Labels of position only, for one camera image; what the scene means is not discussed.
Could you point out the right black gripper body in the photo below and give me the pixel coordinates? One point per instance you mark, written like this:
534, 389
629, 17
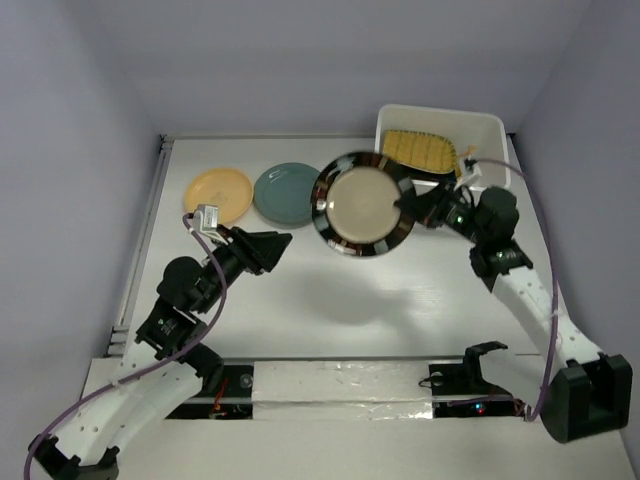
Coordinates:
457, 213

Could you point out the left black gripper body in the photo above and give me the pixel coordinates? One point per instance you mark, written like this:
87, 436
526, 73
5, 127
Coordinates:
231, 265

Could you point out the yellow woven bamboo tray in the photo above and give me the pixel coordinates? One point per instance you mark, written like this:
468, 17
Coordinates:
423, 151

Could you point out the teal round plate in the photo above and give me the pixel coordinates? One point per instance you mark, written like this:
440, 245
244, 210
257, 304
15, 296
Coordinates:
282, 193

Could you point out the dark round patterned plate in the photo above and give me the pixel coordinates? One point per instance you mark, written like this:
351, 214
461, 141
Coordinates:
353, 204

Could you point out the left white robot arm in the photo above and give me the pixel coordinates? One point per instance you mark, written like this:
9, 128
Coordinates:
166, 363

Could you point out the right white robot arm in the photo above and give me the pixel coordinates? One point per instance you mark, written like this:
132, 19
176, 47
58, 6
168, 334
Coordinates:
576, 389

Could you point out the white plastic bin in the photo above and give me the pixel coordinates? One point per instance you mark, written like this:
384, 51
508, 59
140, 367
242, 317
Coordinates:
462, 128

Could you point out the yellow round plate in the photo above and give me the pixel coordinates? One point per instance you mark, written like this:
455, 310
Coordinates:
229, 189

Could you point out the silver foil taped panel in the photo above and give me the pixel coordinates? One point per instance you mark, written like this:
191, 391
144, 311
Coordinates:
340, 390

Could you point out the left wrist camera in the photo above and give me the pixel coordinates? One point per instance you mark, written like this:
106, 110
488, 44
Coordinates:
203, 220

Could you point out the aluminium frame rail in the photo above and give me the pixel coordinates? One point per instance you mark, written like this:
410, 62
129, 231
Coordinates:
118, 335

